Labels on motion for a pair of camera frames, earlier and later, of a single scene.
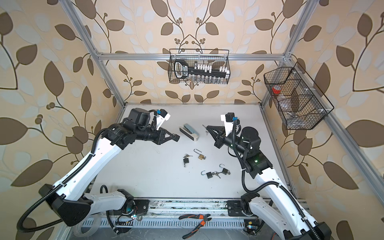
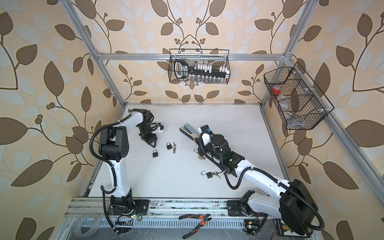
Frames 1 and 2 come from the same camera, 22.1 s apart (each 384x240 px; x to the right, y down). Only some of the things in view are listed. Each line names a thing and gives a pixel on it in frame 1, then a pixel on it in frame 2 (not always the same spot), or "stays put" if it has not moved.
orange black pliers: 203,217 stays put
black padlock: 186,160 to 155,154
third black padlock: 209,174 stays put
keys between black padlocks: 216,173 stays put
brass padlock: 200,156 stays put
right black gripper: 220,135 to 201,146
